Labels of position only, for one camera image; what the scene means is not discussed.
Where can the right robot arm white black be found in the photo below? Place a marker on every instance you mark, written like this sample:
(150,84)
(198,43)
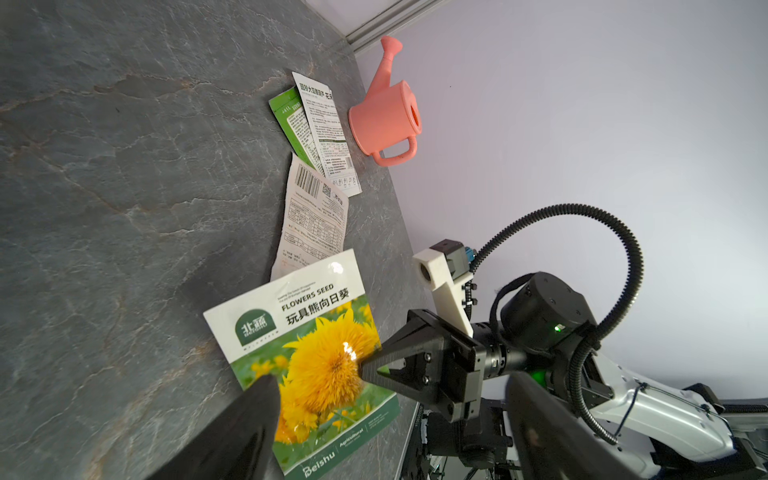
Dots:
(657,431)

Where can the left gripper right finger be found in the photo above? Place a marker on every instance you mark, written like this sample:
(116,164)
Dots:
(549,441)

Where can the green seed packet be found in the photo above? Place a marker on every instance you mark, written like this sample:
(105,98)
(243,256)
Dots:
(288,110)

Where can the sunflower seed packet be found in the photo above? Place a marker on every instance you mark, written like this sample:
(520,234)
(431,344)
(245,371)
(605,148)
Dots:
(310,330)

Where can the pink watering can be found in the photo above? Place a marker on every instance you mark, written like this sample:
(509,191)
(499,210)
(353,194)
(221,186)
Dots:
(385,125)

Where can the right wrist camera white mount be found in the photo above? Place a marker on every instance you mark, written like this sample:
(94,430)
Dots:
(444,268)

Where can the white orange-print seed packet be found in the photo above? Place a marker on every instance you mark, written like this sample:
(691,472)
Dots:
(314,220)

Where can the white text seed packet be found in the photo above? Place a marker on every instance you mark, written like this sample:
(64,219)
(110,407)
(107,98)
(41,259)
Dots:
(328,134)

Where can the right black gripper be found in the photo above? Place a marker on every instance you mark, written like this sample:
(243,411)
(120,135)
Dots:
(433,363)

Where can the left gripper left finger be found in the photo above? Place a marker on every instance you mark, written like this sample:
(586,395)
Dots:
(237,444)

